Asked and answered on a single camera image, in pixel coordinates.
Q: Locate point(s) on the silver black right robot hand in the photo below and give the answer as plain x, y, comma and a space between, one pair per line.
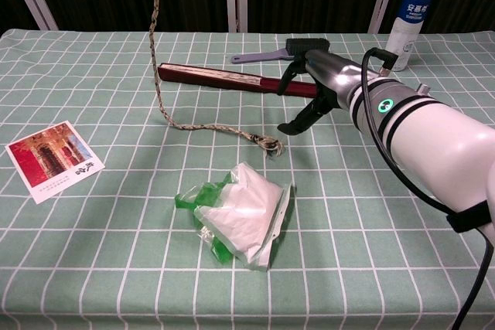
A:
332, 75

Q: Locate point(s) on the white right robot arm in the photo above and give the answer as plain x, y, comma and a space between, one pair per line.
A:
444, 140

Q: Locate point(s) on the grey brush black bristles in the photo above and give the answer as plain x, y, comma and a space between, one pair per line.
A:
263, 55

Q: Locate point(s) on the white bottle blue cap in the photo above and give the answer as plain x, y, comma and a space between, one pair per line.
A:
404, 32

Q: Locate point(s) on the dark red folded fan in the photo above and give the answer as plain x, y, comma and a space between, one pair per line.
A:
216, 75

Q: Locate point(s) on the clear bag white green contents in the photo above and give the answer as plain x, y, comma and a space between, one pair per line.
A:
247, 210

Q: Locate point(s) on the green checked tablecloth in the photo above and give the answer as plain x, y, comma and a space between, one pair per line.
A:
116, 268

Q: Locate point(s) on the red picture postcard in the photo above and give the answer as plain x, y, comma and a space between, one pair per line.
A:
54, 162

